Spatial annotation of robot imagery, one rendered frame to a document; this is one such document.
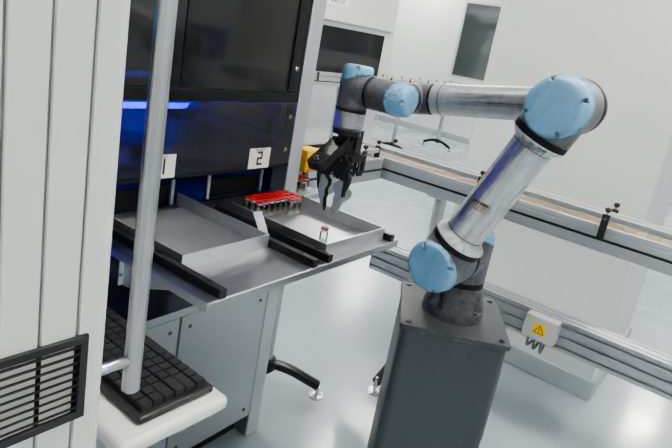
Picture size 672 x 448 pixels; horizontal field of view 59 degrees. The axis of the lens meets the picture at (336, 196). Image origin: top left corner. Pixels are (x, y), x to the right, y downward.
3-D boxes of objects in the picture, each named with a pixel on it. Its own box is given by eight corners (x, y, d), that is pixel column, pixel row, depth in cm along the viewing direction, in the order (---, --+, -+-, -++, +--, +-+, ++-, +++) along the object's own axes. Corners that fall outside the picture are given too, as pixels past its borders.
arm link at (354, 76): (365, 67, 134) (336, 61, 139) (356, 115, 137) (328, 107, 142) (384, 69, 141) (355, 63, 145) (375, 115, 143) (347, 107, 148)
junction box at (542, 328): (520, 334, 220) (526, 312, 217) (524, 330, 224) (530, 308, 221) (551, 348, 213) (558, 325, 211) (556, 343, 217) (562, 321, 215)
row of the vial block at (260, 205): (251, 216, 162) (253, 200, 160) (294, 208, 176) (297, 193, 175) (257, 219, 160) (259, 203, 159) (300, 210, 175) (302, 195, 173)
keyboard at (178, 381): (13, 314, 109) (13, 302, 108) (85, 296, 120) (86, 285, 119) (138, 426, 86) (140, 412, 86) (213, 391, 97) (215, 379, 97)
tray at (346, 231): (228, 213, 161) (229, 201, 160) (291, 202, 182) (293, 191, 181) (324, 257, 143) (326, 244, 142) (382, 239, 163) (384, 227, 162)
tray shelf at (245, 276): (68, 229, 137) (68, 222, 136) (273, 195, 192) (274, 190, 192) (206, 313, 111) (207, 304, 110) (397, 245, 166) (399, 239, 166)
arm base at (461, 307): (478, 304, 154) (487, 270, 152) (485, 331, 140) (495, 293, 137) (421, 292, 156) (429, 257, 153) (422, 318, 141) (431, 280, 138)
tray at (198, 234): (88, 218, 140) (89, 204, 139) (177, 205, 161) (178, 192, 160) (180, 270, 122) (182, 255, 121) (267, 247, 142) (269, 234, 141)
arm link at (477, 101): (621, 80, 124) (414, 75, 152) (609, 77, 115) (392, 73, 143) (614, 135, 126) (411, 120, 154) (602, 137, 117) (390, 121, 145)
